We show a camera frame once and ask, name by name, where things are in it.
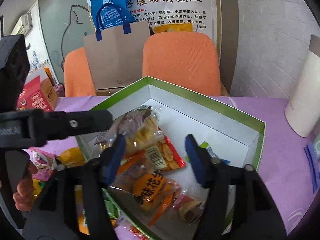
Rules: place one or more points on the pink seed snack bag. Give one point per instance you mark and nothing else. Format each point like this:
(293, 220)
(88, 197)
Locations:
(45, 163)

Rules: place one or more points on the red peanut bag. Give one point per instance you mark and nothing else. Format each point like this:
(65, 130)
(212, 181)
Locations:
(163, 154)

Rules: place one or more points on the white thermos jug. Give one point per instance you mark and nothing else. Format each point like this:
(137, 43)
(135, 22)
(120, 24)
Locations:
(302, 111)

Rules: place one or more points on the brown label snack bag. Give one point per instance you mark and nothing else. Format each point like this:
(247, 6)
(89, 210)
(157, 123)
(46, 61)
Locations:
(140, 128)

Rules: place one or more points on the cookie biscuit pack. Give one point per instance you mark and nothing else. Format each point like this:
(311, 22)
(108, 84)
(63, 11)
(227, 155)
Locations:
(189, 208)

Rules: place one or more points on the red cracker box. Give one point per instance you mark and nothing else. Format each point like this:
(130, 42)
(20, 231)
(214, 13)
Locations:
(38, 92)

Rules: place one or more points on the blue tote bag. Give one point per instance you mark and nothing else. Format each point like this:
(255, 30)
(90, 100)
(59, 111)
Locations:
(110, 13)

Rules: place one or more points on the left orange chair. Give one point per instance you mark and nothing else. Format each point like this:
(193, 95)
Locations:
(77, 76)

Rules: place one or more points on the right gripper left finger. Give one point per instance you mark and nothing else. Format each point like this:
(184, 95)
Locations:
(54, 214)

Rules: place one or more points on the orange label peanut bag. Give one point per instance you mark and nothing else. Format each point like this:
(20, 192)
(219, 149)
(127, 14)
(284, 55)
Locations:
(152, 193)

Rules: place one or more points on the brown cardboard sheet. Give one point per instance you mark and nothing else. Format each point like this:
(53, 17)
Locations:
(115, 55)

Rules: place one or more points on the wall air conditioner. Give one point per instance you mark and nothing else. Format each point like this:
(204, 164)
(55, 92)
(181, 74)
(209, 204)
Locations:
(23, 25)

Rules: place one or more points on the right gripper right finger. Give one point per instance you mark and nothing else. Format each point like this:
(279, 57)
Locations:
(255, 214)

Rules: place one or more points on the green open cardboard box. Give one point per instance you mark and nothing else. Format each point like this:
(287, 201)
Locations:
(231, 133)

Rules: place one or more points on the orange chair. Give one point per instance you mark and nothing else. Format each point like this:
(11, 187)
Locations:
(77, 76)
(186, 59)

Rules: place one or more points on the right orange chair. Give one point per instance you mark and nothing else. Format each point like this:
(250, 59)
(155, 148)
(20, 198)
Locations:
(186, 59)

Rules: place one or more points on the small blue snack packet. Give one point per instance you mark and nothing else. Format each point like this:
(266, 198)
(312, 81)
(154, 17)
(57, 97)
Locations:
(212, 152)

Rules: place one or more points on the left human hand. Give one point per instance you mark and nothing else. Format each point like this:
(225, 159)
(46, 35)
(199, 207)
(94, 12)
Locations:
(23, 197)

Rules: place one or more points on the yellow chip bag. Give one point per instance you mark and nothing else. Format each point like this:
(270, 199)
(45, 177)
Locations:
(72, 157)

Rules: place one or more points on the orange stick snack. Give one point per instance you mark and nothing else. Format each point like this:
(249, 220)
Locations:
(136, 157)

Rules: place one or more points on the chinese text poster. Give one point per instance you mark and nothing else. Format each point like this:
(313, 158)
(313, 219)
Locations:
(204, 15)

